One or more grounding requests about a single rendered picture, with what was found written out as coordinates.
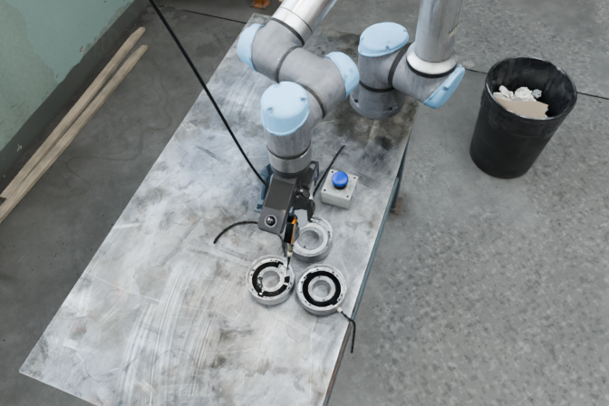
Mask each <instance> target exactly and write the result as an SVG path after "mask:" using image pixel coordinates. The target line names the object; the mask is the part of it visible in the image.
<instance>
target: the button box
mask: <svg viewBox="0 0 609 406"><path fill-rule="evenodd" d="M335 172H337V170H333V169H330V172H329V174H328V176H327V179H326V181H325V183H324V186H323V189H322V191H321V196H322V202H323V203H326V204H330V205H333V206H337V207H339V208H345V209H350V206H351V204H352V201H353V197H354V194H355V192H356V189H357V186H358V177H357V176H354V175H350V174H347V173H346V174H347V175H348V178H349V180H348V183H347V184H346V185H345V186H342V187H337V186H335V185H334V184H333V182H332V175H333V174H334V173H335Z"/></svg>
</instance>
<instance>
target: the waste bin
mask: <svg viewBox="0 0 609 406"><path fill-rule="evenodd" d="M500 86H504V87H506V89H507V90H508V91H510V92H513V94H515V91H516V90H517V89H519V88H520V87H525V88H526V87H527V88H528V89H529V90H530V91H532V92H533V90H540V91H541V97H538V98H535V97H533V98H534V99H535V100H536V101H537V102H542V103H544V104H547V105H548V106H547V108H548V110H547V111H546V112H545V115H546V116H547V118H533V117H527V116H524V115H521V114H518V113H515V112H513V111H511V110H509V109H507V108H506V107H504V106H503V105H502V104H501V103H499V102H498V101H497V100H496V98H495V97H494V96H493V93H494V92H501V91H500V90H499V88H500ZM532 92H531V93H532ZM480 99H481V102H480V108H479V112H478V118H477V122H476V126H475V130H474V133H473V137H472V141H471V145H470V156H471V158H472V160H473V161H474V163H475V164H476V165H477V167H478V168H480V169H481V170H482V171H484V172H485V173H487V174H489V175H490V176H493V177H496V178H500V179H514V178H518V177H520V176H522V175H524V174H526V173H527V172H528V171H529V170H530V168H531V167H532V165H533V164H534V163H535V161H536V160H537V158H538V156H539V155H540V153H541V152H542V150H543V149H544V148H545V146H546V145H547V143H548V142H549V141H550V139H551V138H552V136H553V135H554V133H555V132H556V130H557V129H558V128H559V127H560V125H561V124H562V123H563V121H564V120H565V119H566V116H567V115H568V114H569V113H570V112H571V111H572V109H573V108H574V107H575V105H576V102H577V91H576V87H575V83H574V81H573V80H572V78H571V76H570V75H569V74H568V73H567V72H566V71H565V70H564V69H562V68H561V67H560V66H558V65H556V64H555V63H552V62H549V61H548V60H545V59H542V58H538V57H534V56H526V55H519V56H512V57H508V58H505V59H503V60H501V61H498V62H497V63H495V64H494V65H493V66H492V67H491V68H490V69H489V71H488V74H487V76H486V80H485V85H484V88H483V92H482V95H481V98H480Z"/></svg>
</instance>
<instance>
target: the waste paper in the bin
mask: <svg viewBox="0 0 609 406"><path fill-rule="evenodd" d="M499 90H500V91H501V92H494V93H493V96H494V97H495V98H496V100H497V101H498V102H499V103H501V104H502V105H503V106H504V107H506V108H507V109H509V110H511V111H513V112H515V113H518V114H521V115H524V116H527V117H533V118H547V116H546V115H545V112H546V111H547V110H548V108H547V106H548V105H547V104H544V103H542V102H540V101H536V100H535V99H534V98H533V97H535V98H538V97H541V91H540V90H533V92H532V91H530V90H529V89H528V88H527V87H526V88H525V87H520V88H519V89H517V90H516V91H515V94H513V92H510V91H508V90H507V89H506V87H504V86H500V88H499ZM531 92H532V93H531ZM531 94H532V95H531Z"/></svg>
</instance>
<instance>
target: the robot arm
mask: <svg viewBox="0 0 609 406"><path fill-rule="evenodd" d="M336 1H337V0H284V2H283V3H282V4H281V5H280V6H279V8H278V9H277V10H276V12H275V13H274V15H273V16H272V17H271V19H270V20H269V22H268V23H267V24H266V26H264V25H261V24H251V25H250V27H248V28H246V29H245V31H244V32H243V33H242V34H241V36H240V38H239V40H238V44H237V53H238V56H239V58H240V60H241V61H242V62H244V63H245V64H247V65H248V66H250V67H251V68H253V70H254V71H255V72H257V73H262V74H263V75H264V76H266V77H267V78H269V79H271V80H272V81H274V82H276V83H278V84H276V85H274V84H273V85H272V86H270V87H269V88H267V89H266V91H265V92H264V93H263V95H262V98H261V121H262V124H263V126H264V131H265V136H266V146H267V151H268V156H269V161H270V163H271V167H272V170H273V172H274V173H273V176H272V179H271V182H270V185H269V188H268V191H267V194H266V199H265V202H264V205H263V207H262V211H261V214H260V217H259V220H258V222H257V227H258V228H259V229H260V230H262V231H265V232H268V233H271V234H274V235H280V234H282V233H283V232H284V229H285V224H286V221H287V220H288V219H289V218H290V217H289V212H290V208H291V207H294V208H295V214H296V215H297V220H296V221H297V222H298V225H297V226H298V227H304V226H306V225H307V224H308V222H309V221H310V220H311V218H312V216H313V215H314V211H315V203H314V202H313V200H314V198H313V196H311V197H310V192H309V190H310V188H311V186H312V184H313V181H314V185H315V186H316V184H317V181H318V179H319V161H315V160H311V158H312V146H311V134H310V131H311V129H312V128H313V127H314V126H316V125H317V124H318V123H319V122H320V121H321V120H322V119H323V118H324V117H325V116H326V115H327V114H328V113H330V112H331V111H332V110H333V109H334V108H335V107H336V106H337V105H338V104H339V103H340V102H342V101H344V100H345V99H346V98H347V96H348V95H349V94H350V104H351V105H352V107H353V109H354V110H355V111H356V112H357V113H358V114H360V115H362V116H363V117H365V118H368V119H372V120H384V119H388V118H390V117H392V116H394V115H396V114H397V113H399V112H400V111H401V109H402V107H403V104H404V100H405V94H407V95H409V96H411V97H412V98H413V99H415V100H417V101H419V102H422V104H423V105H424V104H425V105H428V106H430V107H431V108H433V109H437V108H439V107H441V106H442V105H443V104H444V103H445V102H446V101H447V100H448V99H449V98H450V96H451V95H452V93H454V92H455V90H456V89H457V87H458V86H459V83H460V81H461V80H462V78H463V75H464V73H465V69H464V68H463V67H461V65H457V62H458V58H459V56H458V52H457V50H456V48H455V47H454V43H455V39H456V35H457V31H458V27H459V19H460V16H461V11H462V7H463V3H464V0H420V11H419V19H418V25H417V32H416V39H415V42H414V43H412V42H410V41H408V40H409V36H408V33H407V30H406V29H405V28H404V27H403V26H401V25H399V24H395V23H381V24H374V25H372V26H370V27H368V28H367V29H366V30H365V31H364V32H363V33H362V35H361V38H360V44H359V46H358V52H359V57H358V69H357V67H356V65H355V63H354V62H353V60H352V59H351V58H350V57H349V56H347V55H346V54H344V53H341V52H332V53H329V54H327V55H326V56H324V58H320V57H318V56H317V55H315V54H313V53H310V52H309V51H307V50H305V49H304V48H303V46H304V45H305V43H306V42H307V41H308V39H309V38H310V36H311V35H312V34H313V32H314V31H315V29H316V28H317V26H318V25H319V24H320V23H321V22H322V21H323V19H324V18H325V16H326V15H327V13H328V12H329V11H330V9H331V8H332V7H333V5H334V3H335V2H336ZM313 164H314V165H315V166H314V170H313V169H312V168H310V165H313ZM316 171H317V176H315V174H316Z"/></svg>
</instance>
